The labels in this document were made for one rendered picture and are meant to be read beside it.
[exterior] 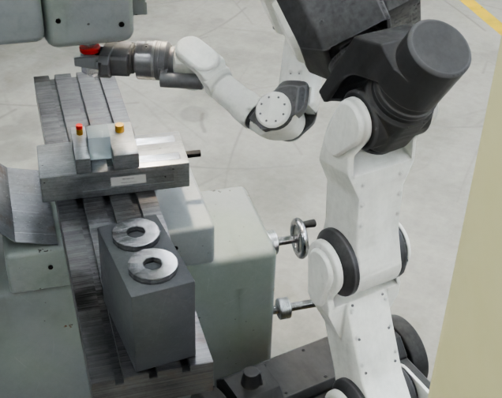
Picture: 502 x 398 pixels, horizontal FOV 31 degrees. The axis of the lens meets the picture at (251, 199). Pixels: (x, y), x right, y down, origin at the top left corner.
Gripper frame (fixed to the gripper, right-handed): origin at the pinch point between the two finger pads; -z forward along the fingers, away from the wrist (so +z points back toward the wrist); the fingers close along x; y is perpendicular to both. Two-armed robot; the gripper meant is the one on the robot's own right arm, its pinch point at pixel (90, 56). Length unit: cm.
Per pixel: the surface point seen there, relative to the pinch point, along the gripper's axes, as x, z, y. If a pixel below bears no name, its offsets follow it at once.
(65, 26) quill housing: 11.3, -1.3, -12.3
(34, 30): 15.6, -6.6, -13.1
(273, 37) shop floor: -283, 22, 124
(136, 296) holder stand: 64, 23, 13
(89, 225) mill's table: 21.0, 2.2, 31.7
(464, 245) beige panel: 164, 56, -78
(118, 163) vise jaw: 8.1, 6.4, 22.8
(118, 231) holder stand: 48, 16, 12
